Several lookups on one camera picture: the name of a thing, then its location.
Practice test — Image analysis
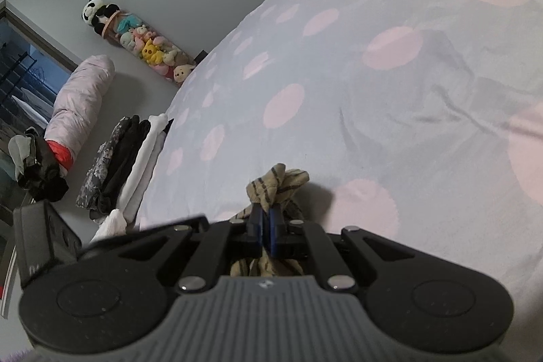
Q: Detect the black folded cloth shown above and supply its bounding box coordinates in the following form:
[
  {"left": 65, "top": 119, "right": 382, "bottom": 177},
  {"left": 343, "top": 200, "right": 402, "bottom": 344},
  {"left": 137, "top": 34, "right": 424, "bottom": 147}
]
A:
[{"left": 97, "top": 115, "right": 152, "bottom": 215}]

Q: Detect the folded clothes stack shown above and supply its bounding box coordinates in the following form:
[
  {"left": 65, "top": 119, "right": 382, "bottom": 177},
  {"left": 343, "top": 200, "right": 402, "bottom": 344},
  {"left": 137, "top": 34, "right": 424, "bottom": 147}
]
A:
[{"left": 91, "top": 113, "right": 173, "bottom": 245}]

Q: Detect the bed with pink dotted sheet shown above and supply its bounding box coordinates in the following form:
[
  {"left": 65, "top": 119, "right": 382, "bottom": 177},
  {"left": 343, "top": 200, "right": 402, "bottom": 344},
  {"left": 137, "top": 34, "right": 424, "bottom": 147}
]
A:
[{"left": 136, "top": 0, "right": 543, "bottom": 303}]

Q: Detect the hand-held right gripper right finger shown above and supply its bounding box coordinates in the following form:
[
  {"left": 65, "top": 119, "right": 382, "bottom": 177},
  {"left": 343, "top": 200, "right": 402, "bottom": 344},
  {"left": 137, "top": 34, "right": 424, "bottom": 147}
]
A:
[{"left": 265, "top": 203, "right": 418, "bottom": 294}]

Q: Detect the dark window with frame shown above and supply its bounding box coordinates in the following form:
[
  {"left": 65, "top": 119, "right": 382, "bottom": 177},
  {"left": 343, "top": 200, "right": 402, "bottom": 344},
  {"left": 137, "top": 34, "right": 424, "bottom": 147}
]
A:
[{"left": 0, "top": 0, "right": 82, "bottom": 227}]

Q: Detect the panda plush toy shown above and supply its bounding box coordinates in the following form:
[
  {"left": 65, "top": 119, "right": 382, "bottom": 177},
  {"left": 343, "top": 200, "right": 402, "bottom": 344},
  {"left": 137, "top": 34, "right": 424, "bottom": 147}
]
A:
[{"left": 82, "top": 0, "right": 121, "bottom": 37}]

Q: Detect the pink rolled duvet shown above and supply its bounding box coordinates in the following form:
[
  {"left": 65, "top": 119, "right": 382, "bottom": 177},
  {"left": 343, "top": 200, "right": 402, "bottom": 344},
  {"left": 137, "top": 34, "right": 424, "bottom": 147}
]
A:
[{"left": 44, "top": 55, "right": 116, "bottom": 173}]

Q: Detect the dark floral folded cloth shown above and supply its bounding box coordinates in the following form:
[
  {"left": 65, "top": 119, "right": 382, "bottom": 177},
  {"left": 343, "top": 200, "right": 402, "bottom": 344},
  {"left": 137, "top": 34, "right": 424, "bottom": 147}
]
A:
[{"left": 76, "top": 116, "right": 132, "bottom": 211}]

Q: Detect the black and grey cloth bundle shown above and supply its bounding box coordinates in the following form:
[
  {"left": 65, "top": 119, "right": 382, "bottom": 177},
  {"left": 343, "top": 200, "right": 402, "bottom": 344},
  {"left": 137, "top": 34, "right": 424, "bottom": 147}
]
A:
[{"left": 7, "top": 128, "right": 69, "bottom": 202}]

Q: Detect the row of small plush toys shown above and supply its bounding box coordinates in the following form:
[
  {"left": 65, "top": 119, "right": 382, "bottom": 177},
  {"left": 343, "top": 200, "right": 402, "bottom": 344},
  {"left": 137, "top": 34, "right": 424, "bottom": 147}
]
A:
[{"left": 112, "top": 12, "right": 196, "bottom": 85}]

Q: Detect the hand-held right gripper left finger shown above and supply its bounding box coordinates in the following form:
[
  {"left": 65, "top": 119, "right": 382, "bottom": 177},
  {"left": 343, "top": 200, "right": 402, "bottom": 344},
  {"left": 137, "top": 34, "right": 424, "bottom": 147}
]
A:
[{"left": 82, "top": 205, "right": 266, "bottom": 295}]

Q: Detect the brown striped garment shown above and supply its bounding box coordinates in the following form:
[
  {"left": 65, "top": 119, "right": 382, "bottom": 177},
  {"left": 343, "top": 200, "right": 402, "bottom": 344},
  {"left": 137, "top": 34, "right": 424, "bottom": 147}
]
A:
[{"left": 229, "top": 163, "right": 310, "bottom": 278}]

